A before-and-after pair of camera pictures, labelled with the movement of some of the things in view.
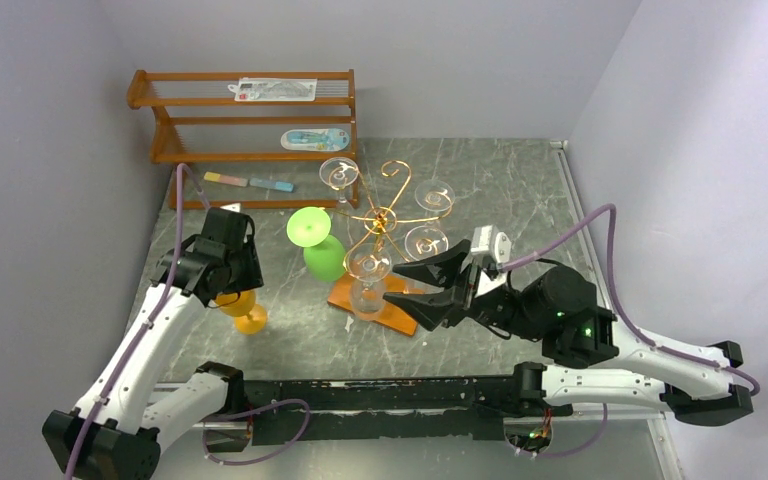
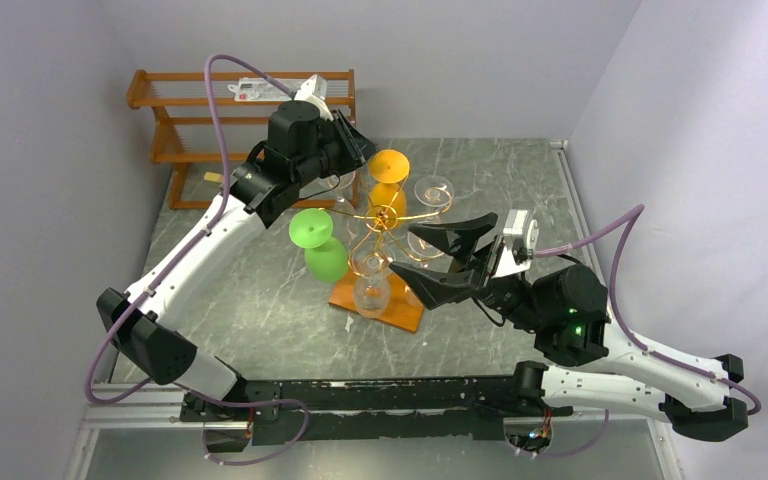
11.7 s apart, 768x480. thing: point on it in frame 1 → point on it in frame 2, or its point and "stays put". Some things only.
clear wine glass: [425, 241] stays put
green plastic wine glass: [323, 256] stays put
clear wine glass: [368, 264] stays put
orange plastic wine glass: [250, 318] → [387, 199]
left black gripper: [252, 279] → [358, 147]
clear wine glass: [339, 172] stays put
